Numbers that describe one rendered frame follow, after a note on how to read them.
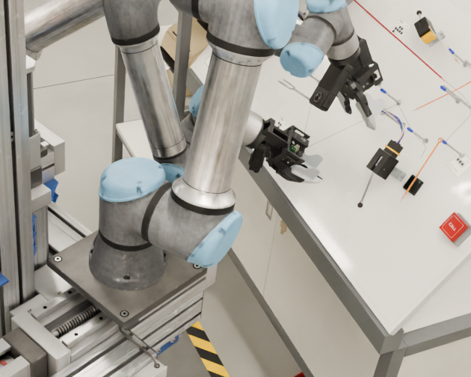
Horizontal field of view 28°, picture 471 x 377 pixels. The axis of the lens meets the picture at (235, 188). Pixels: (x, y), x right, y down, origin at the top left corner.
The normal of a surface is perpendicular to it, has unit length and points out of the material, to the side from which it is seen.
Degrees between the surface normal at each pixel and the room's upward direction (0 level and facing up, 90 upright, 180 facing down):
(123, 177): 7
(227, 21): 75
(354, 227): 52
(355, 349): 90
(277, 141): 109
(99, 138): 0
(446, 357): 90
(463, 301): 0
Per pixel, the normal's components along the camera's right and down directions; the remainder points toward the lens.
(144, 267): 0.52, 0.33
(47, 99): 0.11, -0.77
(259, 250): -0.90, 0.19
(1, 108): 0.73, 0.49
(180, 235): -0.44, 0.29
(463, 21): -0.64, -0.33
